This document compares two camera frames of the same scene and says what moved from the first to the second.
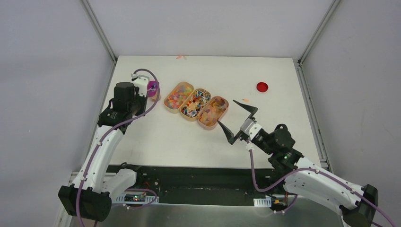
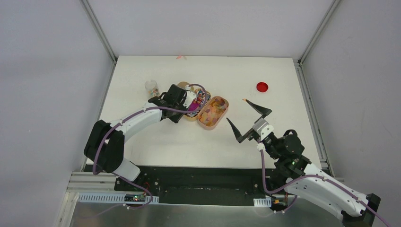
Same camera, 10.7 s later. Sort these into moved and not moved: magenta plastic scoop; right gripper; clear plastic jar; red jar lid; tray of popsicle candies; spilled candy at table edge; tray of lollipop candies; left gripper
Moved: right gripper; magenta plastic scoop; left gripper
Not moved: red jar lid; tray of popsicle candies; tray of lollipop candies; clear plastic jar; spilled candy at table edge
